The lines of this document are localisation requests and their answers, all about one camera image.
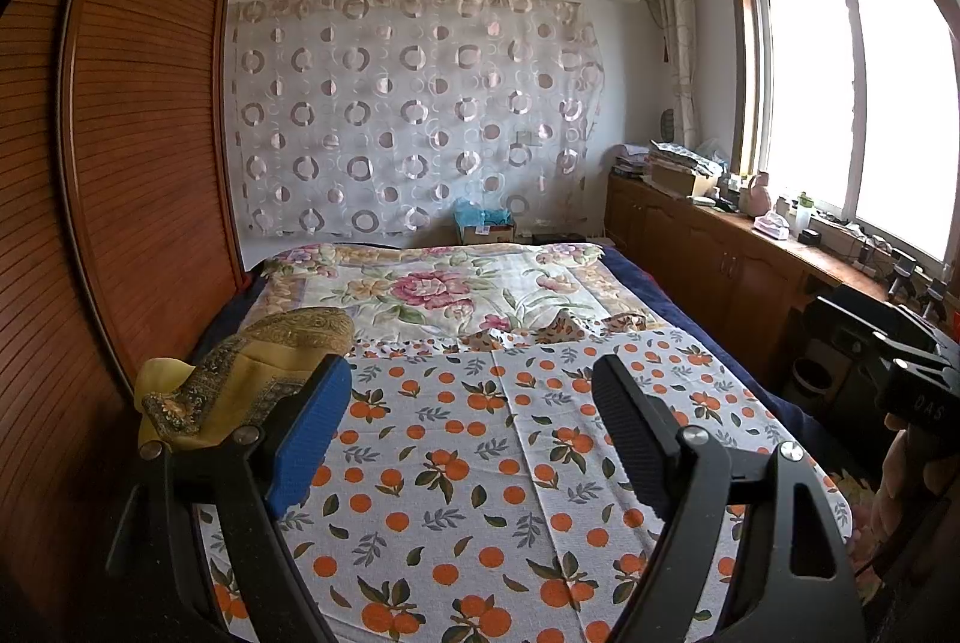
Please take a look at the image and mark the pink ceramic jug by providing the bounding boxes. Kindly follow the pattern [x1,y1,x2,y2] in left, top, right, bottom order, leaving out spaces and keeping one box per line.
[739,170,773,217]

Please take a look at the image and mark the yellow cloth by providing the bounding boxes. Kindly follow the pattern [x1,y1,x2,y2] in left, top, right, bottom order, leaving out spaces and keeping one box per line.
[133,335,316,456]

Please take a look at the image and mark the brown patterned shirt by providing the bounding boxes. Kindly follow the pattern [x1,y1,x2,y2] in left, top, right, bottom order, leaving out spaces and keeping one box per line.
[141,307,357,449]

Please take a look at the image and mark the wooden slatted wardrobe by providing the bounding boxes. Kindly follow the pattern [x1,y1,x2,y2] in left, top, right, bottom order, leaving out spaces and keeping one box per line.
[0,0,248,643]

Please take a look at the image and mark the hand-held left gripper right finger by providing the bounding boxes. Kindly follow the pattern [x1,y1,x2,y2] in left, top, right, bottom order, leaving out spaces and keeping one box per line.
[591,354,863,643]

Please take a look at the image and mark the person's right hand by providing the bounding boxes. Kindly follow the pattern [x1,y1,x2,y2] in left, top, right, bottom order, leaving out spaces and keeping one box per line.
[874,414,927,525]

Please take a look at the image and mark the wooden low cabinet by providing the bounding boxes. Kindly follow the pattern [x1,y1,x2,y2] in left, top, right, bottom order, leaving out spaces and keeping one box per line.
[604,174,960,374]

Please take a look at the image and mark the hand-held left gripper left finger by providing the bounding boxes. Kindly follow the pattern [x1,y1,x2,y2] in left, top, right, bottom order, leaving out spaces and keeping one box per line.
[105,354,353,643]

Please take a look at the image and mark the black trash bin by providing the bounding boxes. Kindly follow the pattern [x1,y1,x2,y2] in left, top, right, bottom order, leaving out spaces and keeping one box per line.
[791,354,837,408]

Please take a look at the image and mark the cream window curtain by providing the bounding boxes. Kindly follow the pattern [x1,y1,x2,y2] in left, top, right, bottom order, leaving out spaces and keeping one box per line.
[651,0,702,145]

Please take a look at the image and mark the floral blanket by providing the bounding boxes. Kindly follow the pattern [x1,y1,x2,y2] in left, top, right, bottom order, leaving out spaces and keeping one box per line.
[259,242,665,355]

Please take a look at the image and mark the blue plastic bag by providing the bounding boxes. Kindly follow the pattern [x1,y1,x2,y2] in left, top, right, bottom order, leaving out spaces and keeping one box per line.
[452,197,518,228]

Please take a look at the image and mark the leopard patterned cloth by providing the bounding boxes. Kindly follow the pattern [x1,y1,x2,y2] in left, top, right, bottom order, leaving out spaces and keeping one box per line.
[461,309,650,351]

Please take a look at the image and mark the stack of papers and books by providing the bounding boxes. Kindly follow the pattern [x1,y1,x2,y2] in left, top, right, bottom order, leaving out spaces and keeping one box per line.
[613,139,728,198]

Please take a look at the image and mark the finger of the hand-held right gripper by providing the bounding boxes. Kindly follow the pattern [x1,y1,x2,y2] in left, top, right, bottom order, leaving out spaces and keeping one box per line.
[804,294,950,363]

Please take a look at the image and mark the orange fruit print sheet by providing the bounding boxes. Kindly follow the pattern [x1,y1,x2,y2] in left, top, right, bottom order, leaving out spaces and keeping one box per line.
[191,328,856,643]

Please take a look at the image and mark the circle patterned sheer curtain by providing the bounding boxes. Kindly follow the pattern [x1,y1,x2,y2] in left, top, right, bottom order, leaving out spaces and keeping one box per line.
[229,0,607,239]

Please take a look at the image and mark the wood framed window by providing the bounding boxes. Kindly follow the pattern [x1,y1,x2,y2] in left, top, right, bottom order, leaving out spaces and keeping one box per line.
[727,0,960,269]

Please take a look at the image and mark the bed with floral sheets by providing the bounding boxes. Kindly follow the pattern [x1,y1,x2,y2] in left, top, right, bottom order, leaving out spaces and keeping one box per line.
[187,242,826,456]

